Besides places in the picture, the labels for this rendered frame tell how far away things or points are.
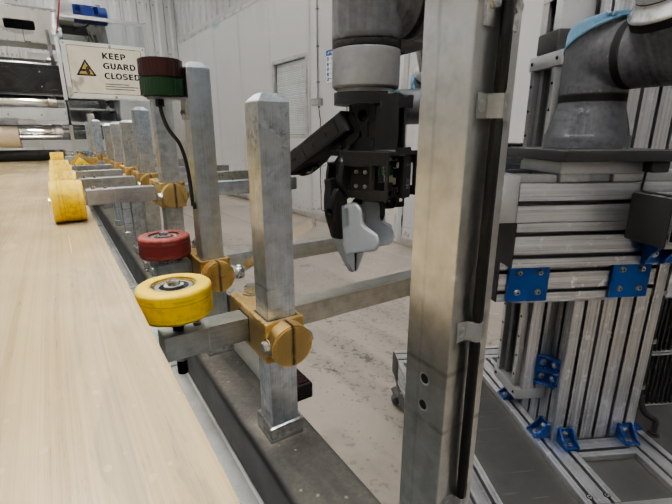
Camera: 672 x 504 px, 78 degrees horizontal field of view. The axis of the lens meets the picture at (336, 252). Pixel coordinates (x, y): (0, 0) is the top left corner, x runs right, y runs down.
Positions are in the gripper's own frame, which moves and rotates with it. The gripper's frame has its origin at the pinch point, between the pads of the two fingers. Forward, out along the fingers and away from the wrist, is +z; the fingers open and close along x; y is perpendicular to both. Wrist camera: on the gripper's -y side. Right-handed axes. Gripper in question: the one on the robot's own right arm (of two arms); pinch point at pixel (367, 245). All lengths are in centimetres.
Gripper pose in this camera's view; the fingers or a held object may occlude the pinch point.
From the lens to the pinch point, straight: 93.4
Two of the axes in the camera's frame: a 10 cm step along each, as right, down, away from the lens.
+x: -5.5, -2.3, 8.0
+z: 0.0, 9.6, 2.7
